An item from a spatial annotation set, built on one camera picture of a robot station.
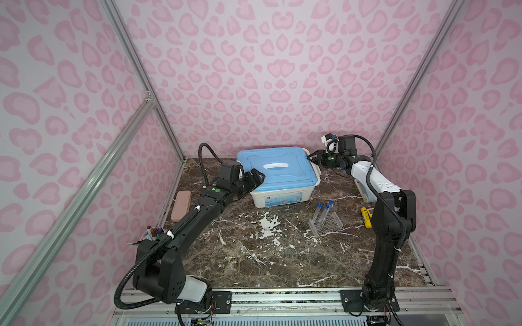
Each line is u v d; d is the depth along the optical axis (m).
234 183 0.65
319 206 0.91
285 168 0.89
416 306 0.73
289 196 0.93
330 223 0.93
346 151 0.76
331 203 1.01
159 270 0.41
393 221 0.50
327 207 1.00
